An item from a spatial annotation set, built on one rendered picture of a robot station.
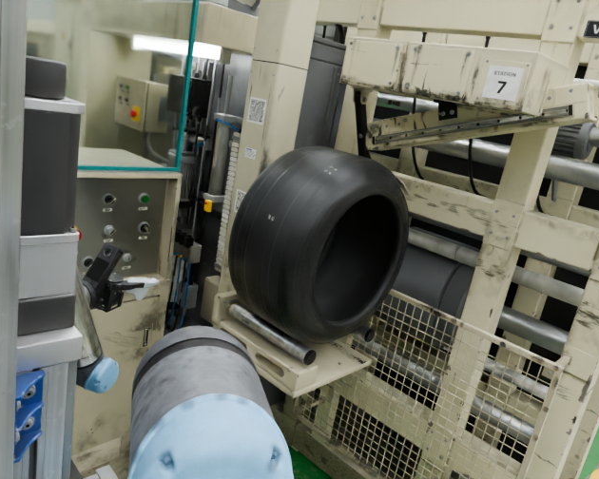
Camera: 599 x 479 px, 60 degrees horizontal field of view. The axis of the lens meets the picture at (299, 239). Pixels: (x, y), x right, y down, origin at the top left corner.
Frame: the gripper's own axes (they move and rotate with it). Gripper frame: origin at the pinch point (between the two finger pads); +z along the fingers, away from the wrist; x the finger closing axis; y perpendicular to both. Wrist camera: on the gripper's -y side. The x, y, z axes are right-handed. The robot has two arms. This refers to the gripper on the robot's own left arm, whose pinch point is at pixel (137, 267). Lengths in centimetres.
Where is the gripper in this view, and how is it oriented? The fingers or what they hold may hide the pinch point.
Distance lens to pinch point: 144.8
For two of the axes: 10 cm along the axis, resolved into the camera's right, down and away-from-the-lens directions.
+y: -3.0, 9.0, 3.1
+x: 8.8, 3.9, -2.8
